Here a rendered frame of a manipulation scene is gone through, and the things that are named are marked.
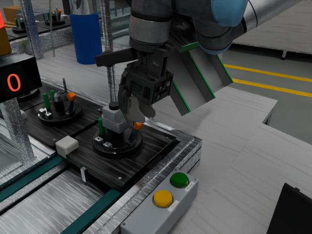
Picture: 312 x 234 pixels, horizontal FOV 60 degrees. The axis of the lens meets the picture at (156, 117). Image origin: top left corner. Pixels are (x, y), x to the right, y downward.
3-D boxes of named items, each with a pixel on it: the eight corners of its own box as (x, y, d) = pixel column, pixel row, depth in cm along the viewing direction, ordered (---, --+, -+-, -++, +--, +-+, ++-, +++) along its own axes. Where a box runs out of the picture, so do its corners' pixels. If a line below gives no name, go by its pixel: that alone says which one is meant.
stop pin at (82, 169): (89, 179, 70) (87, 168, 68) (86, 182, 70) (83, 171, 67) (85, 177, 71) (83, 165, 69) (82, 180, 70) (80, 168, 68)
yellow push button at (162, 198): (175, 200, 61) (175, 194, 60) (165, 212, 59) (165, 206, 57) (160, 192, 63) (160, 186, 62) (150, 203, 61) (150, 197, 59)
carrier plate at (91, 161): (176, 142, 80) (176, 136, 79) (120, 193, 63) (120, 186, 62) (116, 117, 92) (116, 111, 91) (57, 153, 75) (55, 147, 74)
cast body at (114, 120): (130, 126, 74) (129, 104, 70) (119, 134, 71) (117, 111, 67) (108, 117, 78) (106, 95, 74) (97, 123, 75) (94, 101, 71)
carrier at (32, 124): (113, 115, 93) (110, 82, 86) (54, 152, 76) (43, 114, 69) (68, 96, 105) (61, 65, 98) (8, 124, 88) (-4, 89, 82)
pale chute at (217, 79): (225, 87, 103) (233, 81, 99) (204, 98, 95) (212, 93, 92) (188, 24, 105) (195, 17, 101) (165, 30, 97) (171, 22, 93)
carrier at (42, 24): (79, 25, 199) (77, 7, 193) (51, 32, 183) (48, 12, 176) (59, 21, 211) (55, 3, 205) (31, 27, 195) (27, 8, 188)
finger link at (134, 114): (139, 140, 60) (143, 105, 55) (119, 128, 62) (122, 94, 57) (147, 134, 62) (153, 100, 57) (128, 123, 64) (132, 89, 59)
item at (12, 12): (62, 31, 544) (59, 9, 522) (30, 42, 484) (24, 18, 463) (22, 24, 591) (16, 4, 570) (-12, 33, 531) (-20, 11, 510)
